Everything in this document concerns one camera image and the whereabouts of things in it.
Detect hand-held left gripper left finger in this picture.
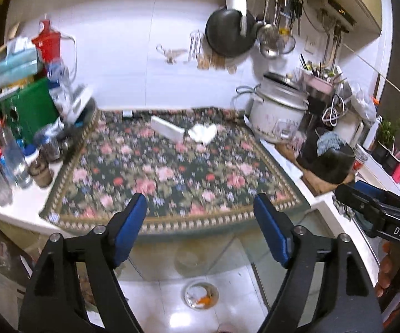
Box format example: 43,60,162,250
19,193,147,333

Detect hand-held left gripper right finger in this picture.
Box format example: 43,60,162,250
254,193,384,333

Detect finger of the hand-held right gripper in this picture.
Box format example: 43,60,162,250
354,180,400,213
335,184,388,223

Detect person's right hand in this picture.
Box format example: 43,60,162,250
374,244,396,299

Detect red rimmed bowls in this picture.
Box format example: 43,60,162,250
353,144,369,170

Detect black toothbrush cup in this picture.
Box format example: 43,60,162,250
382,139,400,176

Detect black pot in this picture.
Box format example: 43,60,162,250
296,130,356,184

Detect wooden cutting board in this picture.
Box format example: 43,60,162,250
276,142,355,196

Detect potted green plant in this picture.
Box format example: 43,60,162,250
373,118,400,165

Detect white bottle with red cap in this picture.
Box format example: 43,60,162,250
362,95,383,151

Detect blue dish cloth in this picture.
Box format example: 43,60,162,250
316,132,347,157

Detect white kettle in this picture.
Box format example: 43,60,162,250
335,111,365,143

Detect green floral tablecloth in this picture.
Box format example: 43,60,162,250
39,108,308,234

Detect white plastic bag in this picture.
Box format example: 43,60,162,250
339,81,377,123

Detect black small appliance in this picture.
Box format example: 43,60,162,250
302,94,329,139

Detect dark brown jar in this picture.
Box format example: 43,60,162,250
28,161,54,188

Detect long white box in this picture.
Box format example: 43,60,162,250
150,116,187,143

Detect white rice cooker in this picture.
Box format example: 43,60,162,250
235,73,310,144

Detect glass jar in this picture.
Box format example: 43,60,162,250
35,130,62,162

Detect pink utensil holder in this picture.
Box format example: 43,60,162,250
299,54,346,98

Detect white crumpled tissue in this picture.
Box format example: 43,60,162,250
188,123,218,145

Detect white lidded jar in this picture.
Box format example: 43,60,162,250
24,145,41,165

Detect clear water bottle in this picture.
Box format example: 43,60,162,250
0,125,33,190

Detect white plastic tray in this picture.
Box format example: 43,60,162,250
59,84,94,125

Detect green box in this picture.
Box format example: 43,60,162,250
0,78,60,146

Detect clear plastic bag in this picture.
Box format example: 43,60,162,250
47,59,76,112

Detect steel ladle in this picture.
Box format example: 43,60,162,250
260,0,280,58

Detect steel skimmer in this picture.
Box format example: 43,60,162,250
256,0,280,44

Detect yellow upper cabinets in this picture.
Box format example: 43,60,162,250
332,0,383,35

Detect black scissors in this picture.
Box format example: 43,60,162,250
292,0,305,37

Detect teal tissue box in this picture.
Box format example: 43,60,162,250
0,38,39,91

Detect black wok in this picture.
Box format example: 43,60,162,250
205,7,257,58

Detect white cable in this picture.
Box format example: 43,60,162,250
323,95,343,127

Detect tan rope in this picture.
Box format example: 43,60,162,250
340,42,400,106

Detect beige wall appliance with display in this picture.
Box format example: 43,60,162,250
307,0,356,28

